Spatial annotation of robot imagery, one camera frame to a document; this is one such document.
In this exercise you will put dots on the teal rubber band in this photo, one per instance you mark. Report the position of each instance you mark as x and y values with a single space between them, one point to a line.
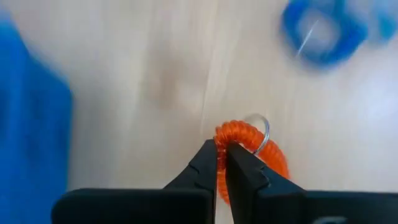
388 21

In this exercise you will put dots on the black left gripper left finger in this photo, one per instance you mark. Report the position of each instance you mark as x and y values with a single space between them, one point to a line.
140 208

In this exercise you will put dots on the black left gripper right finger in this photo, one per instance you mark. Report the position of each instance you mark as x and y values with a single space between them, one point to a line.
280 205

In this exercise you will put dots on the blue plastic basket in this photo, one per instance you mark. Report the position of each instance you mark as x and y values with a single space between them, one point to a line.
31 124

